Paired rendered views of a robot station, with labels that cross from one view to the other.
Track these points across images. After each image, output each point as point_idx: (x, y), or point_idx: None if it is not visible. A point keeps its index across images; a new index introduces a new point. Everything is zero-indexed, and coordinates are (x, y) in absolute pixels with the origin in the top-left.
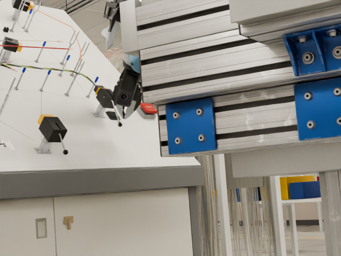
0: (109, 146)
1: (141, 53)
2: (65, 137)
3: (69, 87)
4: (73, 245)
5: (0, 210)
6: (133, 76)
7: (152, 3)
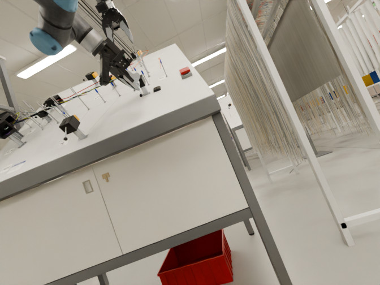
0: (135, 113)
1: None
2: (108, 120)
3: None
4: (114, 190)
5: (57, 184)
6: (101, 59)
7: None
